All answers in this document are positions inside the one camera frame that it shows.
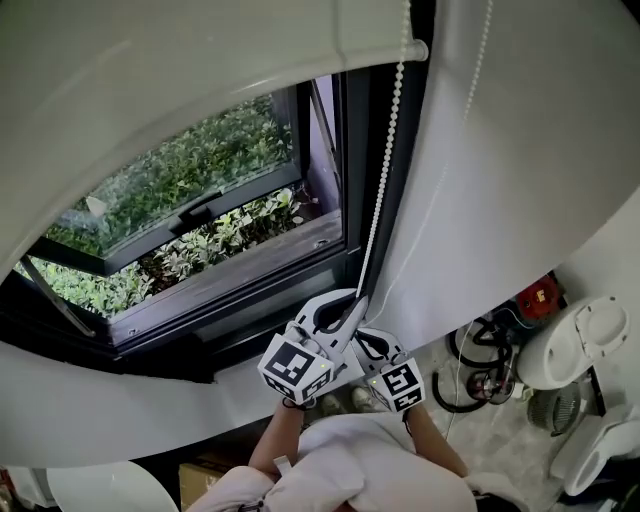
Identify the white round basin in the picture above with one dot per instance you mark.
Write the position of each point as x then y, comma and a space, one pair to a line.
110, 487

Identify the green shrubs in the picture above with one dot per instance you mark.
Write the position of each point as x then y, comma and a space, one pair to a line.
210, 155

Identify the person's shoe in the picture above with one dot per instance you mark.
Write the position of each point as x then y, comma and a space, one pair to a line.
363, 397
332, 403

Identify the dark framed window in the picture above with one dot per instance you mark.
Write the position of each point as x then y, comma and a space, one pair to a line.
320, 272

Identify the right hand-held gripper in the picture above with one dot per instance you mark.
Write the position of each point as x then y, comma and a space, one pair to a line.
400, 385

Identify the brown cardboard box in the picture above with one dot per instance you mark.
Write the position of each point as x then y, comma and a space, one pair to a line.
200, 487

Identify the person's right forearm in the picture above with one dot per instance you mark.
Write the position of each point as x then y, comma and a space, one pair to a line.
432, 437

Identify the person's left forearm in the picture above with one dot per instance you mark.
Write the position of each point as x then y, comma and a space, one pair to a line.
280, 435

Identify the red power tool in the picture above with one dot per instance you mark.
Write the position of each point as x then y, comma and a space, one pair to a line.
540, 295

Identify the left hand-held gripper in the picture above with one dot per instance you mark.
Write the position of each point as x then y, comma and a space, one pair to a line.
295, 367

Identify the grey metal mesh basket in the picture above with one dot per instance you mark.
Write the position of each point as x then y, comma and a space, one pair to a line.
552, 407

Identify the person's left shoe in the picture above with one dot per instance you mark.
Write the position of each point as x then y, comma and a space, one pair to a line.
332, 403

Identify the person's right shoe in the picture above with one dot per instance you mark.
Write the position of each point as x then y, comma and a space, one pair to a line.
363, 397

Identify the person's white hooded top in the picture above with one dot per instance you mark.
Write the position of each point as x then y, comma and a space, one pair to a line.
360, 470

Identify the white roller blind window covering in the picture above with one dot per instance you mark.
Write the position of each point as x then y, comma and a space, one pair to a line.
165, 65

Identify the white ceramic toilet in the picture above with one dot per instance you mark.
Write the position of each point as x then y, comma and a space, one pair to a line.
565, 345
595, 450

